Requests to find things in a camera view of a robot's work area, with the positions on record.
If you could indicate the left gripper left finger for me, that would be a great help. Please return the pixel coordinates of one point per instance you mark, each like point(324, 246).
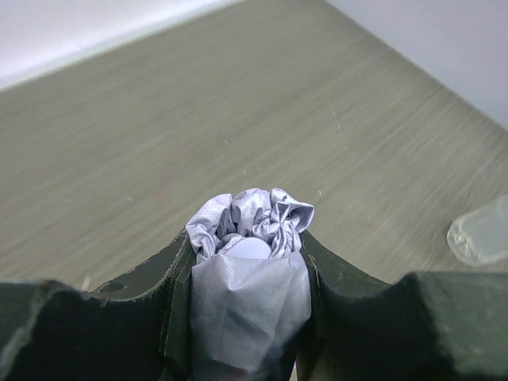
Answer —
point(132, 327)

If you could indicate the clear plastic water bottle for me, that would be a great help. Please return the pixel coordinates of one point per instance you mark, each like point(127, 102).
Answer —
point(480, 237)

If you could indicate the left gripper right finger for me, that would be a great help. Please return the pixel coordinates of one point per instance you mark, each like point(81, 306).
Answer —
point(430, 325)

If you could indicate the lavender folding umbrella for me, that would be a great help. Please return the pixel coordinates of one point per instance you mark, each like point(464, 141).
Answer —
point(250, 289)

